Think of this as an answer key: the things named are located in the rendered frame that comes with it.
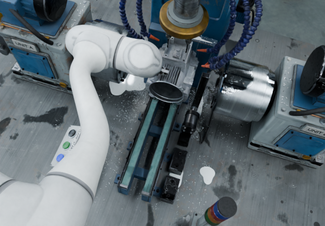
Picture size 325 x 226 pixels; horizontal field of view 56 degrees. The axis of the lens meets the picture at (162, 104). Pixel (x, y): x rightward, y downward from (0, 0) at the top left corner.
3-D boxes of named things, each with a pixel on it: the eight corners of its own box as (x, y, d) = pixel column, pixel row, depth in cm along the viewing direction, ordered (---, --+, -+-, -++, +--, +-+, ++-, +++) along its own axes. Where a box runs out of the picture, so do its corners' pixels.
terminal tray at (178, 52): (168, 46, 135) (169, 35, 129) (191, 52, 134) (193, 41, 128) (160, 67, 129) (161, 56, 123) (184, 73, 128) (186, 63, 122)
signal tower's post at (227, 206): (194, 211, 128) (216, 189, 92) (212, 218, 128) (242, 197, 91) (189, 231, 125) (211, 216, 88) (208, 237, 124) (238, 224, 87)
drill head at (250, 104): (201, 72, 149) (213, 38, 127) (284, 95, 146) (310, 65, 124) (189, 115, 137) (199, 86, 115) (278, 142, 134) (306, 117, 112)
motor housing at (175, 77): (156, 63, 149) (159, 37, 132) (194, 74, 147) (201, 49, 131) (144, 97, 139) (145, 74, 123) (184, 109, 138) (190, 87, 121)
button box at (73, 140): (77, 130, 120) (69, 124, 116) (91, 132, 117) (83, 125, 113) (57, 171, 112) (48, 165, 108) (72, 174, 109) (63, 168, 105)
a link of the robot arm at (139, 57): (168, 51, 96) (128, 39, 97) (164, 41, 81) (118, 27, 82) (157, 83, 97) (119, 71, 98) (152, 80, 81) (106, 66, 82)
